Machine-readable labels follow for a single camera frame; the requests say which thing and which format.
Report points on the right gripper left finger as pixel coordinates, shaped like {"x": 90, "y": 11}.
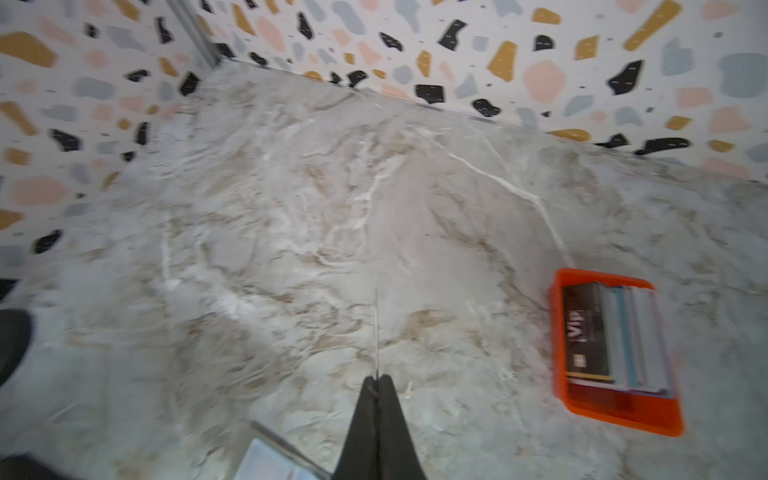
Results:
{"x": 359, "y": 459}

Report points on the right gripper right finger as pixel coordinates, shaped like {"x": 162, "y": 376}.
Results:
{"x": 397, "y": 457}

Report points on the beige leather card holder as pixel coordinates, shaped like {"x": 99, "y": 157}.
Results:
{"x": 260, "y": 453}

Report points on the black VIP credit card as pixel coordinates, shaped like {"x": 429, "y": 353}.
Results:
{"x": 376, "y": 336}

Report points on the red card tray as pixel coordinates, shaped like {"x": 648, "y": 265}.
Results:
{"x": 653, "y": 414}

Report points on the stack of cards in tray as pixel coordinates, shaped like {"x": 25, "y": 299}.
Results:
{"x": 638, "y": 353}

